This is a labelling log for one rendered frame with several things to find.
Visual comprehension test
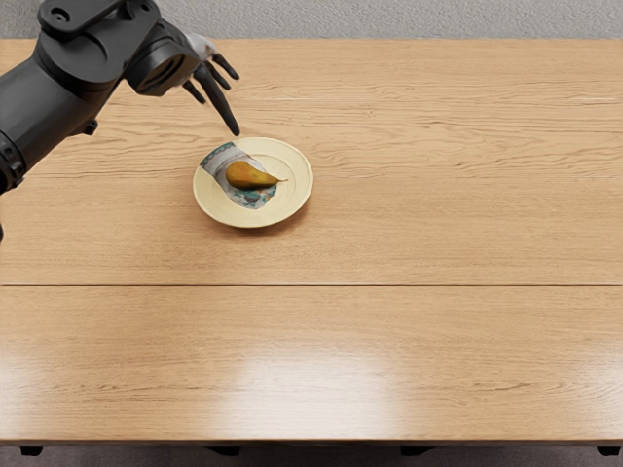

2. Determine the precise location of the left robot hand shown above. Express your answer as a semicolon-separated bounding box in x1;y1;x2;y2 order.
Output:
181;32;242;137

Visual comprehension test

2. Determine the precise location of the cream plate with printed pattern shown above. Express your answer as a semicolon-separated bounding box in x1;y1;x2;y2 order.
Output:
192;136;314;230

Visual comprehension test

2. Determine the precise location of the yellow-brown pear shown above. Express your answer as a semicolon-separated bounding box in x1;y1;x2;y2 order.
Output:
225;161;290;191

